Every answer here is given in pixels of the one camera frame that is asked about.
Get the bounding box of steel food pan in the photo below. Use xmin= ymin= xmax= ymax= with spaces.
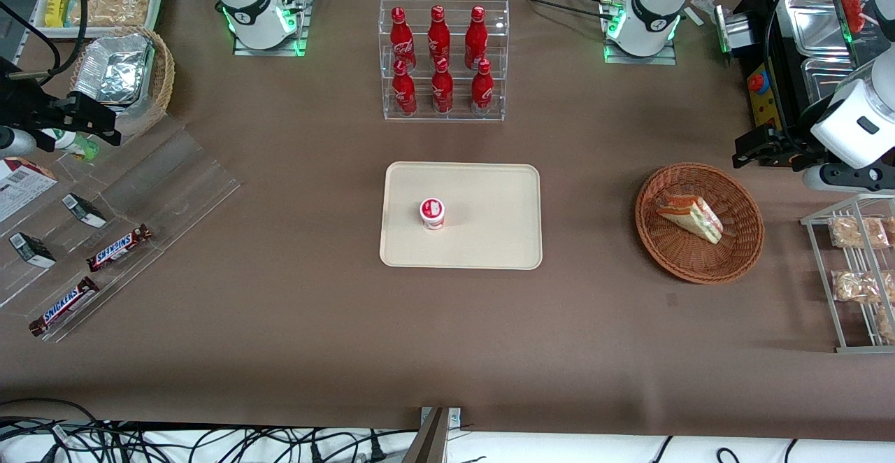
xmin=801 ymin=57 xmax=876 ymax=104
xmin=784 ymin=0 xmax=851 ymax=59

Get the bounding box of clear acrylic bottle rack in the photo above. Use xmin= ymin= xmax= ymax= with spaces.
xmin=379 ymin=0 xmax=510 ymax=122

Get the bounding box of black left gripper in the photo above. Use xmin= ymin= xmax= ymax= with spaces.
xmin=732 ymin=126 xmax=816 ymax=170

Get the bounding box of clear bag of crackers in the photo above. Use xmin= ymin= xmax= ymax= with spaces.
xmin=69 ymin=0 xmax=152 ymax=29

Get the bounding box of silver foil tray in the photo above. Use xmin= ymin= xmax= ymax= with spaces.
xmin=73 ymin=33 xmax=155 ymax=108

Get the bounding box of shiny metal clip box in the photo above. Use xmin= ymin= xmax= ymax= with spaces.
xmin=713 ymin=4 xmax=753 ymax=55

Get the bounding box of grey wire shelf rack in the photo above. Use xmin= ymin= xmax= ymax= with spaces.
xmin=800 ymin=194 xmax=895 ymax=355

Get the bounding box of beige plastic tray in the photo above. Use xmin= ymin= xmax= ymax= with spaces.
xmin=380 ymin=162 xmax=543 ymax=270

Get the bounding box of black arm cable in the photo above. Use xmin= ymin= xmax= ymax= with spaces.
xmin=0 ymin=0 xmax=89 ymax=87
xmin=764 ymin=0 xmax=840 ymax=150

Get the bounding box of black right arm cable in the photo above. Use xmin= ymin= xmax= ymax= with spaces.
xmin=0 ymin=0 xmax=89 ymax=87

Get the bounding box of brown shallow wicker basket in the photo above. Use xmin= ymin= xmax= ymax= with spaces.
xmin=635 ymin=162 xmax=765 ymax=285

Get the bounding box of green white small bottle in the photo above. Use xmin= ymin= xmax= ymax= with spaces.
xmin=41 ymin=129 xmax=101 ymax=162

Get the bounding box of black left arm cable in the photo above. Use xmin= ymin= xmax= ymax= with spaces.
xmin=764 ymin=0 xmax=840 ymax=150

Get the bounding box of white plastic bin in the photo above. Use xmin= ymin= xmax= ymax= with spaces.
xmin=31 ymin=0 xmax=167 ymax=39

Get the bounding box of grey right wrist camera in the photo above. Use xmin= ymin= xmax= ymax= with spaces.
xmin=0 ymin=126 xmax=37 ymax=158

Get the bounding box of red cola bottle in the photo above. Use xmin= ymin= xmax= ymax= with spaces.
xmin=389 ymin=6 xmax=417 ymax=72
xmin=431 ymin=57 xmax=454 ymax=115
xmin=471 ymin=59 xmax=494 ymax=116
xmin=465 ymin=6 xmax=488 ymax=71
xmin=392 ymin=59 xmax=417 ymax=116
xmin=428 ymin=5 xmax=452 ymax=71

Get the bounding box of red white yogurt cup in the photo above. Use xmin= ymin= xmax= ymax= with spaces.
xmin=420 ymin=198 xmax=446 ymax=231

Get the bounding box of metal table edge bracket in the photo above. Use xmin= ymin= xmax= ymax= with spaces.
xmin=402 ymin=407 xmax=462 ymax=463

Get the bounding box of tan deep wicker basket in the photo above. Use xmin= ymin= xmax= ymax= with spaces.
xmin=69 ymin=26 xmax=176 ymax=139

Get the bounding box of red skewered food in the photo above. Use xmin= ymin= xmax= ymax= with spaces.
xmin=839 ymin=0 xmax=868 ymax=34

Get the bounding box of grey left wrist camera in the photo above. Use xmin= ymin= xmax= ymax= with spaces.
xmin=802 ymin=164 xmax=895 ymax=193

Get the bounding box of white orange printed carton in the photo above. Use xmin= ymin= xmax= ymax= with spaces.
xmin=0 ymin=157 xmax=59 ymax=223

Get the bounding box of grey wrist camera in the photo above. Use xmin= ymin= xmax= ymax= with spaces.
xmin=0 ymin=126 xmax=37 ymax=158
xmin=802 ymin=164 xmax=895 ymax=193

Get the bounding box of clear acrylic stepped display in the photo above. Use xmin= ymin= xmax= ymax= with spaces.
xmin=0 ymin=113 xmax=243 ymax=344

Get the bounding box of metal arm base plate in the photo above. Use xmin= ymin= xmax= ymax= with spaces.
xmin=603 ymin=0 xmax=678 ymax=66
xmin=233 ymin=0 xmax=317 ymax=57

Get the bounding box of small black white box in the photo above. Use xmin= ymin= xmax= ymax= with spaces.
xmin=8 ymin=232 xmax=57 ymax=269
xmin=62 ymin=193 xmax=108 ymax=229

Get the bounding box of snickers chocolate bar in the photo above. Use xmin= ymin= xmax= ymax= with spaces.
xmin=29 ymin=276 xmax=100 ymax=338
xmin=86 ymin=224 xmax=153 ymax=272

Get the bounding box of triangle sandwich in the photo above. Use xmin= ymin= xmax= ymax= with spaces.
xmin=655 ymin=195 xmax=724 ymax=245

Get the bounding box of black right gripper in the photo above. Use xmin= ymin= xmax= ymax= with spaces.
xmin=0 ymin=57 xmax=122 ymax=153

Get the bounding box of black cable bundle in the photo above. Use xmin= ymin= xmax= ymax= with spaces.
xmin=0 ymin=399 xmax=420 ymax=463

